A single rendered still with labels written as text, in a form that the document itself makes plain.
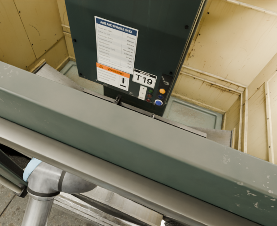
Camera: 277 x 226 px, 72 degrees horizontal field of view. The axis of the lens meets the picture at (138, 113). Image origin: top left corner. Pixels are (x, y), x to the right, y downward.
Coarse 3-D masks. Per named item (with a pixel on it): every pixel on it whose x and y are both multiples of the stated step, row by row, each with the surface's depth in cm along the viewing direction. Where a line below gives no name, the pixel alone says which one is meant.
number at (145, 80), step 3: (141, 78) 79; (144, 78) 79; (147, 78) 78; (150, 78) 77; (141, 81) 80; (144, 81) 80; (147, 81) 79; (150, 81) 78; (153, 81) 78; (147, 84) 80; (150, 84) 80
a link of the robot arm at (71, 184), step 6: (66, 174) 65; (72, 174) 65; (66, 180) 64; (72, 180) 65; (78, 180) 66; (84, 180) 67; (66, 186) 65; (72, 186) 65; (78, 186) 66; (84, 186) 68; (90, 186) 70; (96, 186) 74; (66, 192) 66; (72, 192) 67; (78, 192) 68; (84, 192) 71
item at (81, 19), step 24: (72, 0) 64; (96, 0) 61; (120, 0) 58; (144, 0) 55; (168, 0) 53; (192, 0) 51; (72, 24) 71; (144, 24) 61; (168, 24) 58; (192, 24) 56; (96, 48) 76; (144, 48) 68; (168, 48) 64; (96, 72) 86; (168, 72) 72
